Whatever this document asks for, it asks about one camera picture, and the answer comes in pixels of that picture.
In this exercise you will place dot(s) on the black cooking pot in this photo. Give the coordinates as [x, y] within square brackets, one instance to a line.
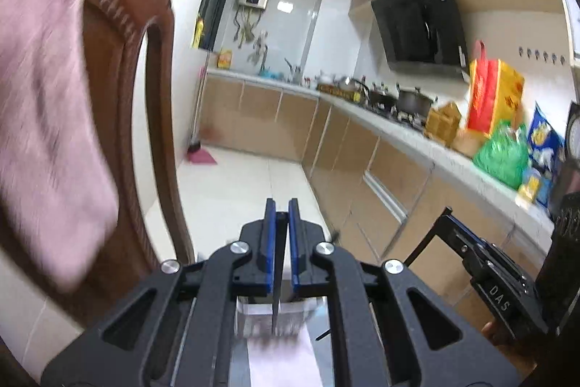
[413, 102]

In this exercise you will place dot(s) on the pink dustpan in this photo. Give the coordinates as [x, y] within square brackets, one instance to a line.
[198, 155]

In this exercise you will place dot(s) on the kitchen base cabinets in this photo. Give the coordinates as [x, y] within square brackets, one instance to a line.
[378, 184]

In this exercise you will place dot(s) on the brown wooden chair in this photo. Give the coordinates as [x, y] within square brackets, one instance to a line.
[114, 31]

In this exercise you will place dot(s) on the blue snack bag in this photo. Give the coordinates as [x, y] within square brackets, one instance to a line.
[545, 150]

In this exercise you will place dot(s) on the green plastic bag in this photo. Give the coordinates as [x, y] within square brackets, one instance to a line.
[504, 156]

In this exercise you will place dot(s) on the yellow box on counter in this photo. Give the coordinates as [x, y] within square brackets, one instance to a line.
[224, 59]

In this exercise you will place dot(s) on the grey pink patterned cloth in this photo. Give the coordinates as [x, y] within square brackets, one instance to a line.
[295, 360]

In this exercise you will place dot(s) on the red yellow shopping bag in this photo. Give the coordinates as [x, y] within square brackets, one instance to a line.
[496, 91]

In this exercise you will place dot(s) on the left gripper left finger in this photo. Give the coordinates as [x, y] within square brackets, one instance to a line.
[176, 327]

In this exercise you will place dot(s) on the wooden knife block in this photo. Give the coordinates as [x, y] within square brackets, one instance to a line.
[443, 123]

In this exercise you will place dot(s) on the person's right hand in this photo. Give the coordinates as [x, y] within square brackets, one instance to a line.
[498, 335]

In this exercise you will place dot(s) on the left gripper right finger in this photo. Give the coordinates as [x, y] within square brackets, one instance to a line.
[387, 327]

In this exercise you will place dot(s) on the black wok pan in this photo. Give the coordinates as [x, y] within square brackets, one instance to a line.
[376, 98]

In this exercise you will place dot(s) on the pink towel on chair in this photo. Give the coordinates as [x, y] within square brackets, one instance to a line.
[56, 188]

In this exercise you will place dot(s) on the white plastic utensil caddy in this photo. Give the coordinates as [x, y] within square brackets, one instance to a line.
[255, 317]

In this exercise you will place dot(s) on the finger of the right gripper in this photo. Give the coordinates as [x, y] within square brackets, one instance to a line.
[458, 236]

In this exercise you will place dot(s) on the black range hood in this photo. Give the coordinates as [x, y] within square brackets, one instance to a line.
[423, 37]

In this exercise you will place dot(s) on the yellow detergent bottle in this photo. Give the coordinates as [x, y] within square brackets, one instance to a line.
[198, 32]

